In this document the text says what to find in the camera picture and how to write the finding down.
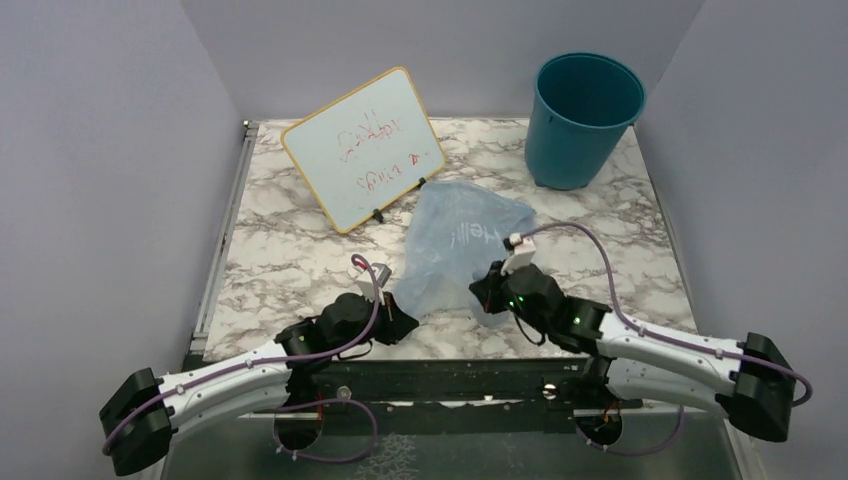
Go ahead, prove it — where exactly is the aluminium table frame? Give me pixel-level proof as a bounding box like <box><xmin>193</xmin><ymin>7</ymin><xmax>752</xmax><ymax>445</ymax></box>
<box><xmin>178</xmin><ymin>120</ymin><xmax>263</xmax><ymax>373</ymax></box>

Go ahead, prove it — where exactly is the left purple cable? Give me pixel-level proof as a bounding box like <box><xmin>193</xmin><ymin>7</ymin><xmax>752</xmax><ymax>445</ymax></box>
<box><xmin>101</xmin><ymin>254</ymin><xmax>382</xmax><ymax>458</ymax></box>

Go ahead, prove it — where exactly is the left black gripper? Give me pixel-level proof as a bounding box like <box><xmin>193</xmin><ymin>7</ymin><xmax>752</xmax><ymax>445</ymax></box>
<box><xmin>330</xmin><ymin>290</ymin><xmax>419</xmax><ymax>357</ymax></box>

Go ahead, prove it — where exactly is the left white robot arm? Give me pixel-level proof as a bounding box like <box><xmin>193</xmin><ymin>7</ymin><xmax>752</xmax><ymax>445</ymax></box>
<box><xmin>99</xmin><ymin>292</ymin><xmax>419</xmax><ymax>476</ymax></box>

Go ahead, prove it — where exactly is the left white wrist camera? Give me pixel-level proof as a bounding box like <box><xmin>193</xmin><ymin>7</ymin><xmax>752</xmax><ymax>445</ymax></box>
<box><xmin>354</xmin><ymin>261</ymin><xmax>392</xmax><ymax>301</ymax></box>

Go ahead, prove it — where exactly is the yellow framed whiteboard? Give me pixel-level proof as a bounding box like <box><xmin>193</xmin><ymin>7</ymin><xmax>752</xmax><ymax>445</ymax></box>
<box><xmin>280</xmin><ymin>66</ymin><xmax>446</xmax><ymax>234</ymax></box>

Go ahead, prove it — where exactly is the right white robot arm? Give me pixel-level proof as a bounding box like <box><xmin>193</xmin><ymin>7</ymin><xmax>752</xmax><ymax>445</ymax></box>
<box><xmin>469</xmin><ymin>261</ymin><xmax>797</xmax><ymax>443</ymax></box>

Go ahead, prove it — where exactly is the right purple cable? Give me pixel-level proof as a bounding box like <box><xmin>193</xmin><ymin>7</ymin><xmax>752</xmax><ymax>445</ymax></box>
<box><xmin>506</xmin><ymin>221</ymin><xmax>814</xmax><ymax>408</ymax></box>

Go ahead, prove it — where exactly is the purple cable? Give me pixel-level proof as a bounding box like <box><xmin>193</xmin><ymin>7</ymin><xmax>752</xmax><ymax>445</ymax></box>
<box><xmin>506</xmin><ymin>221</ymin><xmax>814</xmax><ymax>408</ymax></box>
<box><xmin>101</xmin><ymin>254</ymin><xmax>382</xmax><ymax>458</ymax></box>

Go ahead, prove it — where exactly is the blue plastic trash bag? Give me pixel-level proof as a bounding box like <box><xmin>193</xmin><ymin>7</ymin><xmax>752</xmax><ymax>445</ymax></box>
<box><xmin>393</xmin><ymin>181</ymin><xmax>536</xmax><ymax>327</ymax></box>

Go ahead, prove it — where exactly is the teal plastic trash bin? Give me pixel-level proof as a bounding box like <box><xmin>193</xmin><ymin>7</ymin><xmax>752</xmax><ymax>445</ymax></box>
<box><xmin>525</xmin><ymin>52</ymin><xmax>647</xmax><ymax>191</ymax></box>

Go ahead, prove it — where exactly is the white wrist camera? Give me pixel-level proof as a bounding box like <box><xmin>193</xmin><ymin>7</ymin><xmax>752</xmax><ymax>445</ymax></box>
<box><xmin>500</xmin><ymin>233</ymin><xmax>536</xmax><ymax>276</ymax></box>
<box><xmin>354</xmin><ymin>261</ymin><xmax>392</xmax><ymax>301</ymax></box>

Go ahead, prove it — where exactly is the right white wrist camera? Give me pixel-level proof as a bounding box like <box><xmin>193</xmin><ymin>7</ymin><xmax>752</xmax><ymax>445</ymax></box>
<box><xmin>500</xmin><ymin>233</ymin><xmax>536</xmax><ymax>276</ymax></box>

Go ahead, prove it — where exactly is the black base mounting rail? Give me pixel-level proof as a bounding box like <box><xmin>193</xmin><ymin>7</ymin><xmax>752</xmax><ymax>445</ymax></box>
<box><xmin>246</xmin><ymin>358</ymin><xmax>653</xmax><ymax>442</ymax></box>

